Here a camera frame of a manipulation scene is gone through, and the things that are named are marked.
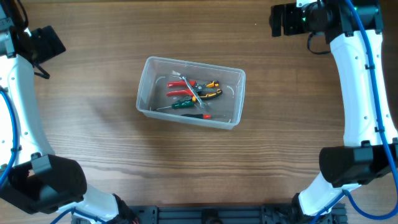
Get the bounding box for red handled pruning shears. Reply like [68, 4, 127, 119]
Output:
[166, 81, 204, 96]

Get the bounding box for orange black long-nose pliers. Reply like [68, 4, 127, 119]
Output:
[193, 80, 223, 100]

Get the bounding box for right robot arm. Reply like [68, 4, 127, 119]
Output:
[269, 0, 397, 223]

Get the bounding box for silver L-shaped socket wrench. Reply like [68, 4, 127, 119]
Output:
[172, 70, 207, 109]

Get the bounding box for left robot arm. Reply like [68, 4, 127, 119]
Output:
[1, 1, 139, 223]

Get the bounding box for green handled screwdriver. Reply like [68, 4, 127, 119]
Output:
[157, 96, 196, 110]

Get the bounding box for clear plastic container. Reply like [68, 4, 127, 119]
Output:
[136, 57, 246, 129]

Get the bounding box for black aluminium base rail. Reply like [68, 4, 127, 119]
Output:
[70, 203, 348, 224]

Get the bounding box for black red handled screwdriver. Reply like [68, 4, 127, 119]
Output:
[182, 114, 226, 119]

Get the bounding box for left blue cable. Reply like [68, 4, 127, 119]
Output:
[0, 88, 106, 224]

